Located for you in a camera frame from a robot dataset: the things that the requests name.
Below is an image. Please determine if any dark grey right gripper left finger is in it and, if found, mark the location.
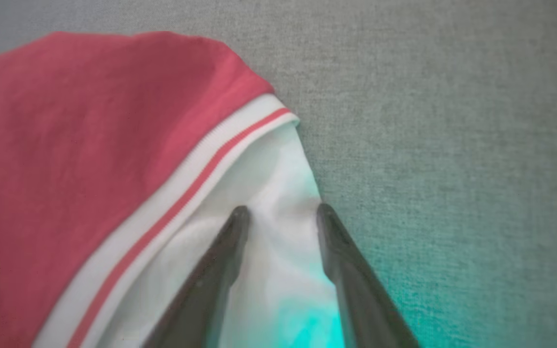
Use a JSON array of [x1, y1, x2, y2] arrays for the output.
[[142, 205, 251, 348]]

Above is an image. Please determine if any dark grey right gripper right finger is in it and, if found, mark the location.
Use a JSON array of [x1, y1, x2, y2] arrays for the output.
[[316, 203, 420, 348]]

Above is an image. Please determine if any red shirt with white sleeves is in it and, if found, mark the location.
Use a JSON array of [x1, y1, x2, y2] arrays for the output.
[[0, 30, 348, 348]]

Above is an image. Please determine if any grey fabric sofa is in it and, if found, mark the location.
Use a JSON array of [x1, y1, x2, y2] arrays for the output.
[[0, 0, 557, 348]]

